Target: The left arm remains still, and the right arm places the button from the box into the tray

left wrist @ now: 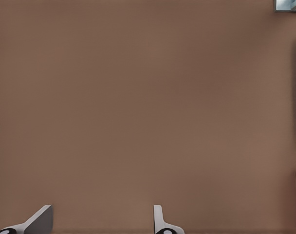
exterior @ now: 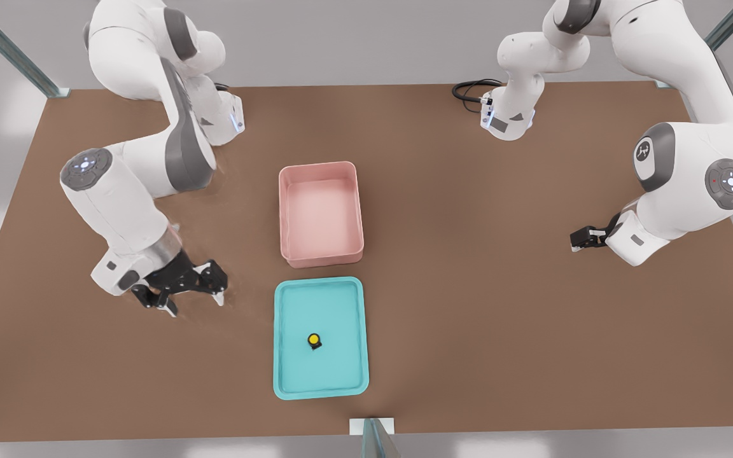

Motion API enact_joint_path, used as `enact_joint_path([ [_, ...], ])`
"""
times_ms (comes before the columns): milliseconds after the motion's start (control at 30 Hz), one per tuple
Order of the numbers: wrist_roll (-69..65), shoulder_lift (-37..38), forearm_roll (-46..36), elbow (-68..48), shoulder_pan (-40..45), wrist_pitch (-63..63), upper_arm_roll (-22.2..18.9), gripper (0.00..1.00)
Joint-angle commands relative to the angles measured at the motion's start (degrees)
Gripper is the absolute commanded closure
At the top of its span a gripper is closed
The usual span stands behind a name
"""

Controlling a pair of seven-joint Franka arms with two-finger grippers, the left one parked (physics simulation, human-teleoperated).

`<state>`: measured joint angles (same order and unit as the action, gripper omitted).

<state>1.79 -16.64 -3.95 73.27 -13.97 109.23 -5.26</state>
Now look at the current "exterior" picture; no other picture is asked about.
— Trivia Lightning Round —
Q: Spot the pink rectangular box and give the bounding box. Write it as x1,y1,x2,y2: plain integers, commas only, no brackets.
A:
279,161,365,268

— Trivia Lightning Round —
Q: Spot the pale blue-green tray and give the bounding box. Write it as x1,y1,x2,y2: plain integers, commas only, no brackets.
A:
273,277,370,401

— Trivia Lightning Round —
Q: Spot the black cable loop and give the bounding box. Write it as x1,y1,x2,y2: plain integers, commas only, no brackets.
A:
452,79,505,116

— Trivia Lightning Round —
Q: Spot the silver frame post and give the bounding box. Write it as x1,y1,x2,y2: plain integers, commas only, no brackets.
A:
655,0,733,90
348,417,401,458
0,0,71,99

